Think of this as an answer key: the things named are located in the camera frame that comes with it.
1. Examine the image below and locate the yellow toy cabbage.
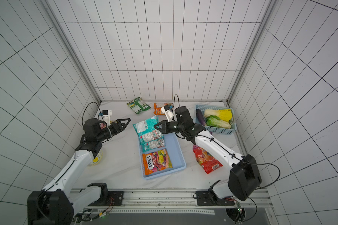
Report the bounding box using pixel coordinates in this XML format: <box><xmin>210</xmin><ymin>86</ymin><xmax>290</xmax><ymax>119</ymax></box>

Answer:
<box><xmin>204</xmin><ymin>109</ymin><xmax>233</xmax><ymax>122</ymax></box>

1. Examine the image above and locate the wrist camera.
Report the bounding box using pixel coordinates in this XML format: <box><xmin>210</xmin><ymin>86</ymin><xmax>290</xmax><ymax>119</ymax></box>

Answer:
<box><xmin>161</xmin><ymin>105</ymin><xmax>173</xmax><ymax>122</ymax></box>
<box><xmin>99</xmin><ymin>110</ymin><xmax>112</xmax><ymax>126</ymax></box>

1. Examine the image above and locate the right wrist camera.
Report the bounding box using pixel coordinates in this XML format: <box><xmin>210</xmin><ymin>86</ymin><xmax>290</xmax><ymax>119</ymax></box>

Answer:
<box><xmin>161</xmin><ymin>105</ymin><xmax>173</xmax><ymax>122</ymax></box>

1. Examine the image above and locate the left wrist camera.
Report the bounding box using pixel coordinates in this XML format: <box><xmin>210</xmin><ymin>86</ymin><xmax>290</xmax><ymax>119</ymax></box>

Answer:
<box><xmin>99</xmin><ymin>110</ymin><xmax>112</xmax><ymax>126</ymax></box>

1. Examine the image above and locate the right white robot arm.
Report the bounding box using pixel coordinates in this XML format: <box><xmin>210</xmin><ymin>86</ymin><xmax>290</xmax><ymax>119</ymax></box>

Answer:
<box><xmin>154</xmin><ymin>105</ymin><xmax>262</xmax><ymax>201</ymax></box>

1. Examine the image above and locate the purple toy eggplant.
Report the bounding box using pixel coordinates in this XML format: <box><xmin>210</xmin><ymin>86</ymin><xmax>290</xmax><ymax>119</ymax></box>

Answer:
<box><xmin>196</xmin><ymin>109</ymin><xmax>207</xmax><ymax>126</ymax></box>

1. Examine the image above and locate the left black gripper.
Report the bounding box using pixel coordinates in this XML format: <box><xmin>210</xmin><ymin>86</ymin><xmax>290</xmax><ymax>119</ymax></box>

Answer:
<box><xmin>96</xmin><ymin>119</ymin><xmax>131</xmax><ymax>141</ymax></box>

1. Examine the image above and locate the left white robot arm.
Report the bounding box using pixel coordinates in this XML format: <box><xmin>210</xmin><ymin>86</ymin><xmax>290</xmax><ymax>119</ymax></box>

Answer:
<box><xmin>27</xmin><ymin>118</ymin><xmax>131</xmax><ymax>225</ymax></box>

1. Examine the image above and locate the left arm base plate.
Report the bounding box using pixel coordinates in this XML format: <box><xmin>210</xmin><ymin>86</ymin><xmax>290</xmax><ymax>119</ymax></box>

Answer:
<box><xmin>89</xmin><ymin>191</ymin><xmax>124</xmax><ymax>207</ymax></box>

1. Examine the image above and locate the small teal vegetable basket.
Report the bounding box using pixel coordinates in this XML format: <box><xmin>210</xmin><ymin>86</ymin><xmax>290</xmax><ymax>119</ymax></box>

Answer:
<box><xmin>195</xmin><ymin>105</ymin><xmax>237</xmax><ymax>135</ymax></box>

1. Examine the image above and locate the orange Fox's fruits candy bag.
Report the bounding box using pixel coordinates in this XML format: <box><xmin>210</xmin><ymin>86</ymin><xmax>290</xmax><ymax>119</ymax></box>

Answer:
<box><xmin>142</xmin><ymin>149</ymin><xmax>173</xmax><ymax>175</ymax></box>

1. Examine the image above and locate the green toy cabbage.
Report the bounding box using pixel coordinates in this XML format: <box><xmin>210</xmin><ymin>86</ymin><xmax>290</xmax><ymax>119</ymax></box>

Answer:
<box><xmin>206</xmin><ymin>115</ymin><xmax>232</xmax><ymax>129</ymax></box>

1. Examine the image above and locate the green Fox's candy bag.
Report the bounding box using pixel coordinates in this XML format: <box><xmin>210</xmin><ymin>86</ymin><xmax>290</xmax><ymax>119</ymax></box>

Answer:
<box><xmin>127</xmin><ymin>97</ymin><xmax>151</xmax><ymax>114</ymax></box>

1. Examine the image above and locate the red gummy candy bag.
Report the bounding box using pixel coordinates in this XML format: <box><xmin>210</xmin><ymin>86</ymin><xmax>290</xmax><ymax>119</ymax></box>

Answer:
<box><xmin>192</xmin><ymin>145</ymin><xmax>223</xmax><ymax>174</ymax></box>

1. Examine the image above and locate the wiring bundle under rail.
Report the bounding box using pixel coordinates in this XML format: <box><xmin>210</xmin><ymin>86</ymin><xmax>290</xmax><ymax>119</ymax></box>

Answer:
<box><xmin>56</xmin><ymin>196</ymin><xmax>115</xmax><ymax>224</ymax></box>

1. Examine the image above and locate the large light blue basket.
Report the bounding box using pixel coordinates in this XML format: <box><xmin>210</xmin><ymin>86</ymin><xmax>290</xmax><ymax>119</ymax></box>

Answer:
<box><xmin>139</xmin><ymin>134</ymin><xmax>186</xmax><ymax>180</ymax></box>

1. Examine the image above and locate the orange candy bag back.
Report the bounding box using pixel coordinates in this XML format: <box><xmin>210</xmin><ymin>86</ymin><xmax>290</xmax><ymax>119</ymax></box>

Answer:
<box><xmin>154</xmin><ymin>103</ymin><xmax>173</xmax><ymax>115</ymax></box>

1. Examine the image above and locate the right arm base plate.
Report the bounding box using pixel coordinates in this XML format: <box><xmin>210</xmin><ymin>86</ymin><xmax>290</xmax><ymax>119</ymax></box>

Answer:
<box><xmin>193</xmin><ymin>190</ymin><xmax>235</xmax><ymax>206</ymax></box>

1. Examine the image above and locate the aluminium mounting rail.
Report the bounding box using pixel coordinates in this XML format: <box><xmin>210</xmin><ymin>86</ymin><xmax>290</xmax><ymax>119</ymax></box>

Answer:
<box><xmin>46</xmin><ymin>187</ymin><xmax>272</xmax><ymax>216</ymax></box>

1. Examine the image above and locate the teal candy bag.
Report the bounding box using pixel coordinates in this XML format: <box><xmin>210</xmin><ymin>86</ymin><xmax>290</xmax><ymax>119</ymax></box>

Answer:
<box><xmin>133</xmin><ymin>115</ymin><xmax>163</xmax><ymax>144</ymax></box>
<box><xmin>141</xmin><ymin>138</ymin><xmax>165</xmax><ymax>152</ymax></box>

